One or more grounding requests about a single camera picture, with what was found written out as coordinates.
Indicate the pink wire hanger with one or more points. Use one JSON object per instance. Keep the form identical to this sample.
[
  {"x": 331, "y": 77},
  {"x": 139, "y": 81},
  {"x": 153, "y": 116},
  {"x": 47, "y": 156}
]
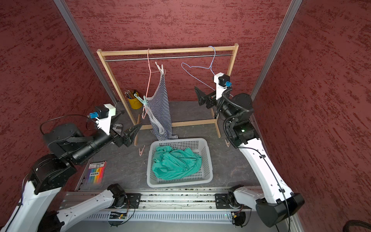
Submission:
[{"x": 148, "y": 84}]

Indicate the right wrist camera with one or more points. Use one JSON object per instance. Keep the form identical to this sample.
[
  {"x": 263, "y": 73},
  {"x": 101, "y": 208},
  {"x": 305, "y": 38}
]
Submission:
[{"x": 222, "y": 82}]

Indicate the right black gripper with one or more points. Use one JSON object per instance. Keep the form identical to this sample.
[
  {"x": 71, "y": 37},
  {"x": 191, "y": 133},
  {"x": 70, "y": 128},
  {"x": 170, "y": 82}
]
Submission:
[{"x": 211, "y": 97}]

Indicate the white plastic laundry basket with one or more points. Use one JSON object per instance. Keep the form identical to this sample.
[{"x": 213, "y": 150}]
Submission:
[{"x": 198, "y": 146}]

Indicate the green tank top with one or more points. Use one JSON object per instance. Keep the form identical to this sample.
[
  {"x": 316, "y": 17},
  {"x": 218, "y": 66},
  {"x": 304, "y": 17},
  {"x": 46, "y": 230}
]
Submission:
[{"x": 172, "y": 164}]

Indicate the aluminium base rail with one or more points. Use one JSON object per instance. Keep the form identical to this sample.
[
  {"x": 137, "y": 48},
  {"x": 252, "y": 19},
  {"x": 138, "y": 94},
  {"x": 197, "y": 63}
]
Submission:
[{"x": 181, "y": 199}]

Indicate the colourful card on floor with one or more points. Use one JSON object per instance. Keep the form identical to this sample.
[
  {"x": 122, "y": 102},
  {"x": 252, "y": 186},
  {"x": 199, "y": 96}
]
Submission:
[{"x": 95, "y": 173}]

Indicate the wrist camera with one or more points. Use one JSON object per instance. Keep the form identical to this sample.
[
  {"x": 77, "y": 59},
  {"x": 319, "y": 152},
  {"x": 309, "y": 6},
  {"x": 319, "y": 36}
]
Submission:
[
  {"x": 222, "y": 82},
  {"x": 102, "y": 116}
]

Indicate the light blue wire hanger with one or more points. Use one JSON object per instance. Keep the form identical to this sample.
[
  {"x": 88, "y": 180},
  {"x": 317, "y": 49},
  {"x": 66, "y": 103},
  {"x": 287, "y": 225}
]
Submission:
[{"x": 210, "y": 68}]

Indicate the yellow pencil cup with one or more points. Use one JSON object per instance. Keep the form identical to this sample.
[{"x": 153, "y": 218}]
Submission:
[{"x": 133, "y": 101}]

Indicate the striped tank top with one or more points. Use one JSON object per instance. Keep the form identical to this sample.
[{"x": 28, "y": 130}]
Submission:
[{"x": 158, "y": 111}]

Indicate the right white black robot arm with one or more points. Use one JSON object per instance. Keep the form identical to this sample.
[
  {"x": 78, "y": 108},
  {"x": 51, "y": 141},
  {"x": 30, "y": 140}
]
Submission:
[{"x": 277, "y": 201}]

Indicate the wooden clothes rack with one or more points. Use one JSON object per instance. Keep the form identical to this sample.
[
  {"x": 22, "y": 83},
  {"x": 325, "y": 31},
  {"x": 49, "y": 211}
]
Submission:
[{"x": 103, "y": 54}]

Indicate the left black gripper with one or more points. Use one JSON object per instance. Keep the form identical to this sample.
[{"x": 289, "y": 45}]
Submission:
[{"x": 121, "y": 140}]

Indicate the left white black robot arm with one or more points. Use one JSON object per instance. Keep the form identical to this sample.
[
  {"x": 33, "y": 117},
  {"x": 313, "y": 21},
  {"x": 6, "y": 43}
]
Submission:
[{"x": 69, "y": 148}]

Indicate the white clothespin top striped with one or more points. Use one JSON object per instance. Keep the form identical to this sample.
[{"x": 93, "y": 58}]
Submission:
[{"x": 160, "y": 68}]

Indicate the mint clothespin lower striped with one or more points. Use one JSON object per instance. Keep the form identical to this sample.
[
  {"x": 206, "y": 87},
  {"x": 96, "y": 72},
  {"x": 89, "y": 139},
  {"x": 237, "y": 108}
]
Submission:
[{"x": 142, "y": 100}]

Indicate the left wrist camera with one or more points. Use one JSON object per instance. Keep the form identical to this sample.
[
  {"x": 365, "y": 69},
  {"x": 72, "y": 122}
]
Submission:
[{"x": 102, "y": 116}]

